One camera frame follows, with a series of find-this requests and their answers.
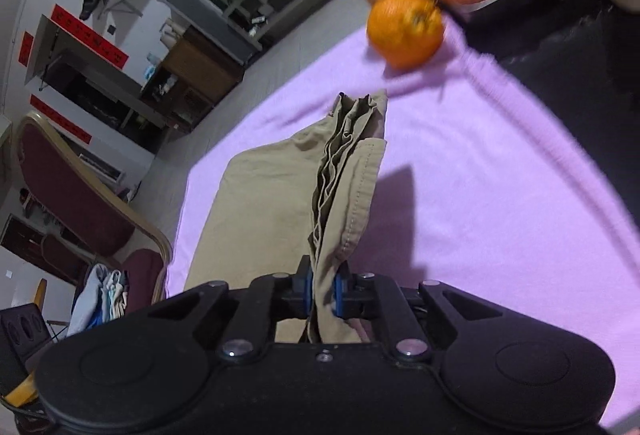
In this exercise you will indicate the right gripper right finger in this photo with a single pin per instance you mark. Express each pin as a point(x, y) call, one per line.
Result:
point(352, 294)

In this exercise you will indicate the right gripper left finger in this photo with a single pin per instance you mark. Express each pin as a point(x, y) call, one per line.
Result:
point(298, 296)

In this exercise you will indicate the khaki cargo pants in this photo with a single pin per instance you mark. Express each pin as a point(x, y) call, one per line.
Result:
point(306, 196)

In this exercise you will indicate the pile of light clothes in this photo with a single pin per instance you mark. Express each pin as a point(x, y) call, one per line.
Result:
point(103, 298)

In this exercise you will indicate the purple fleece blanket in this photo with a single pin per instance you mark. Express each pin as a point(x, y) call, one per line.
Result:
point(480, 186)

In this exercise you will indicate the maroon wooden armchair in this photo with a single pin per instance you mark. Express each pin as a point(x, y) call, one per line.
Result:
point(115, 234)

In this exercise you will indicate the brown wooden cabinet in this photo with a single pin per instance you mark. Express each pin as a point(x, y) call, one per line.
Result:
point(193, 78)

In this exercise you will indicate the large orange fruit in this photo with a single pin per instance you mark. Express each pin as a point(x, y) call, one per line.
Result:
point(405, 33)

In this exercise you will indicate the black fruit tray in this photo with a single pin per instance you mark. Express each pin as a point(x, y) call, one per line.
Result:
point(506, 28)

